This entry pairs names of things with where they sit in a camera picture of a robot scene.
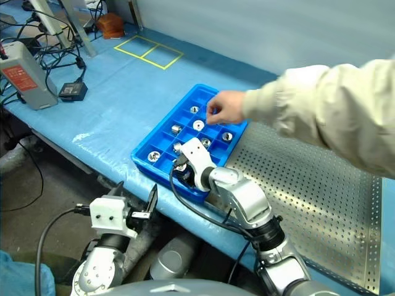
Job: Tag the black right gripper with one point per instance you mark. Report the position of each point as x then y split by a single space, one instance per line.
187 180

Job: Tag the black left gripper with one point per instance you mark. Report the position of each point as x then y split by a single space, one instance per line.
132 217

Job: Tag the person's beige sleeved forearm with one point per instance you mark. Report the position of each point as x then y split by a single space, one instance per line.
324 101

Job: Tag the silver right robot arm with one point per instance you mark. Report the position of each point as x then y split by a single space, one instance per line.
247 197

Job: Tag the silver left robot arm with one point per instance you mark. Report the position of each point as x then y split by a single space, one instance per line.
98 268

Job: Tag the blue compartment tray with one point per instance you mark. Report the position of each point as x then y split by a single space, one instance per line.
166 140

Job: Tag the brown object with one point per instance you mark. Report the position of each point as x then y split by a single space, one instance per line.
111 24

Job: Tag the person's bare hand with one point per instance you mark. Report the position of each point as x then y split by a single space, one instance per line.
226 108

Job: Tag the grey rounded cylinder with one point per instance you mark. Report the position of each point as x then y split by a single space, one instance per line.
172 259

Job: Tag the blue plastic table cover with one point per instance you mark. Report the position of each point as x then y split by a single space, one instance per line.
123 92

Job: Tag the grey robot torso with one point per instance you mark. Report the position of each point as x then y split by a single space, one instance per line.
185 290

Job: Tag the black power adapter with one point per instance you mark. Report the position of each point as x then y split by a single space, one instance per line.
73 91

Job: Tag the perforated metal tray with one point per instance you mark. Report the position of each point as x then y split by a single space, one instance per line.
308 200

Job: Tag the yellow tape double square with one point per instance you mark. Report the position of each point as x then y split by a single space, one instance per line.
143 56

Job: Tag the blue plastic bag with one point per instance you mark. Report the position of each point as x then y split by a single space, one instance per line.
21 274

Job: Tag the grey battery pack red label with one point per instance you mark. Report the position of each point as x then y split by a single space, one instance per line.
24 77

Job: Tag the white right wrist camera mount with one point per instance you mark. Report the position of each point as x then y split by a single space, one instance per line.
197 154

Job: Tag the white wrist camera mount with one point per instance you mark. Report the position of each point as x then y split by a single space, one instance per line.
108 212
197 154

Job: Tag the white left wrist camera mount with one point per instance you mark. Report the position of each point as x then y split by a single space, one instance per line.
108 212

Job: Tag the aluminium frame leg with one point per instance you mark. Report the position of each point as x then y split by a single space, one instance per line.
52 21
83 31

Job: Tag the grey upright post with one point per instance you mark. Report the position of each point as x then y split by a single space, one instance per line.
135 13

